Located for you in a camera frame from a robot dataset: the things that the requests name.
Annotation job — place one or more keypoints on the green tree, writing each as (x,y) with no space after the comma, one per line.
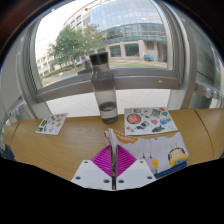
(70,45)

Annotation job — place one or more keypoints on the small colourful sticker sheet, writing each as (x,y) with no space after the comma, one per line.
(51,124)

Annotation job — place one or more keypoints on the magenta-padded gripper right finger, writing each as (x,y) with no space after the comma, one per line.
(135,175)

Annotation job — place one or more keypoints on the clear grey drink bottle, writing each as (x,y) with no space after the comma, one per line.
(104,96)

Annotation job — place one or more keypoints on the white cartoon-print towel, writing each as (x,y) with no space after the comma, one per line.
(156,150)

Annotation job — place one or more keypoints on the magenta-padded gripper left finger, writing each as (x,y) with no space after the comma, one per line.
(91,175)

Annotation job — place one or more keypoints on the glass office building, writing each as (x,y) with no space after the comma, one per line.
(130,26)

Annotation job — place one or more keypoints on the large colourful sticker sheet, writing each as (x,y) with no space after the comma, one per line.
(148,120)

